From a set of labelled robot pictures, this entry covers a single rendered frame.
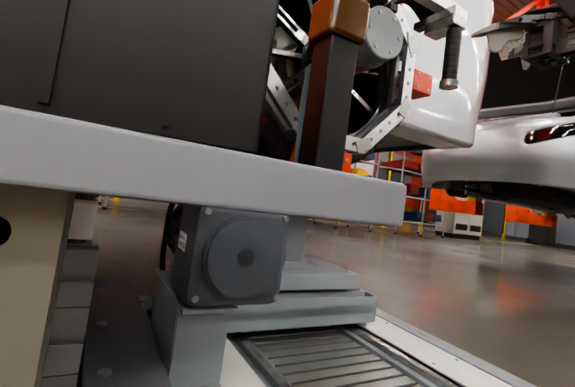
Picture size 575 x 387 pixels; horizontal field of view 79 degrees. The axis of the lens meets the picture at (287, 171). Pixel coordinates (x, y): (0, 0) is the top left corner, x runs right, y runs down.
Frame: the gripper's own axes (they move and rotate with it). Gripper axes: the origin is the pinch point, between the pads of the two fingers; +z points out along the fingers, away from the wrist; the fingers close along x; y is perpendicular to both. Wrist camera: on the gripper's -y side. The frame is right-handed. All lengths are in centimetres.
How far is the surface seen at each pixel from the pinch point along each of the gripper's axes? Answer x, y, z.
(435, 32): -2.0, -7.1, 13.9
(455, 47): -1.1, -1.4, 8.0
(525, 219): 536, 23, 252
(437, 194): 343, 9, 271
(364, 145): -6.7, 22.5, 29.8
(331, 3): -57, 24, -22
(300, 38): -26.4, -5.7, 40.5
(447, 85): -1.6, 8.0, 8.8
